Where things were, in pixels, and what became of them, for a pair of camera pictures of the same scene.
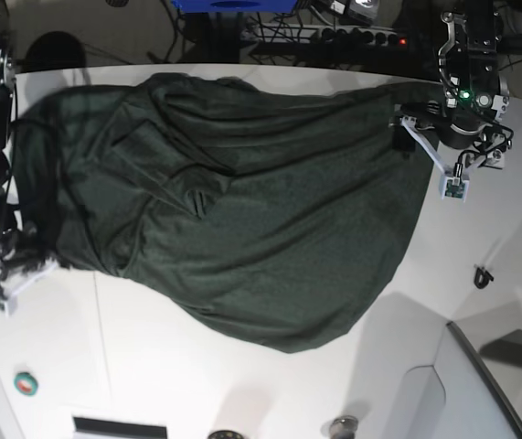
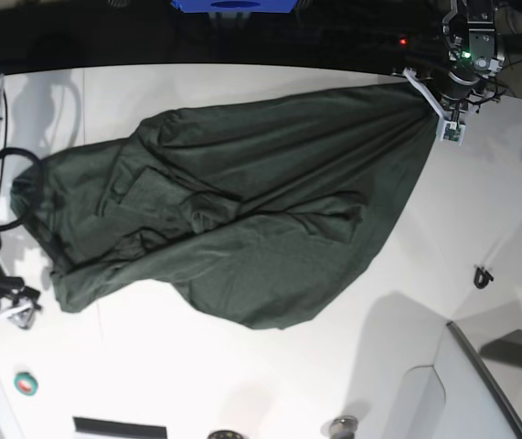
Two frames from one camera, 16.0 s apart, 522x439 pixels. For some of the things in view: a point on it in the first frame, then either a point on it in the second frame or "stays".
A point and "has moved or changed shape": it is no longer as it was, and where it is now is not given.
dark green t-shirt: x=274 y=217 has moved or changed shape
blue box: x=200 y=6 stays
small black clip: x=482 y=278 stays
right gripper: x=474 y=131 → x=463 y=85
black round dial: x=224 y=434 stays
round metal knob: x=344 y=427 stays
